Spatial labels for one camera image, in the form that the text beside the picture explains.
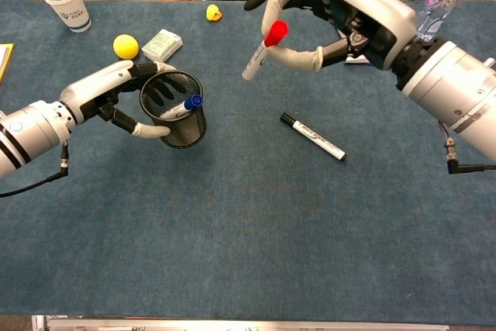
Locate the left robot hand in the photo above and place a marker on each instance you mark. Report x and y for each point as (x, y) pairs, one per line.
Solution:
(97, 83)

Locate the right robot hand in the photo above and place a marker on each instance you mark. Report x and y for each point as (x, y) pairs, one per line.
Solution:
(372, 1)

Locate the red-capped white marker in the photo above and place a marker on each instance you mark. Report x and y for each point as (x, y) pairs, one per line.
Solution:
(277, 32)

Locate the black mesh pen holder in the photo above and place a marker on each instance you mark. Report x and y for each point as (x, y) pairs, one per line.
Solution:
(188, 133)

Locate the black-capped white marker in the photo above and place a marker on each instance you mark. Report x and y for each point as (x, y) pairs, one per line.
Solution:
(314, 135)

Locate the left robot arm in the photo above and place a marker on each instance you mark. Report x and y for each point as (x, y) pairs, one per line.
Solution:
(27, 133)

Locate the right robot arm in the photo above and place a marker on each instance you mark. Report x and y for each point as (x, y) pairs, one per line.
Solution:
(457, 83)

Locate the blue-capped white marker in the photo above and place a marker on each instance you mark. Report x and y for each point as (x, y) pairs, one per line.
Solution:
(191, 102)

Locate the yellow foam ball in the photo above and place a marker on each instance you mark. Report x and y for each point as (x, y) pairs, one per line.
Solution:
(125, 47)

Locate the white paper cup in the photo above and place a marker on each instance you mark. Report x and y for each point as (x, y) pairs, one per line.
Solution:
(73, 13)

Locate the green tissue pack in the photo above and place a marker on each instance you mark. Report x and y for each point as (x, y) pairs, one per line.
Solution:
(162, 46)

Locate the yellow-edged notebook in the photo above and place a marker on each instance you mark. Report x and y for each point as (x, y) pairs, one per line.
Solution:
(4, 59)

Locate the yellow rubber duck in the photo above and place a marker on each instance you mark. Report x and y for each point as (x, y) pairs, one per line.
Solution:
(213, 13)

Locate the blue table cloth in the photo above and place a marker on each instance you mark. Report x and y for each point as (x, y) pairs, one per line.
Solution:
(248, 230)

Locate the aluminium rail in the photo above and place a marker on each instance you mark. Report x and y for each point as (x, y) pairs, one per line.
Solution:
(232, 324)

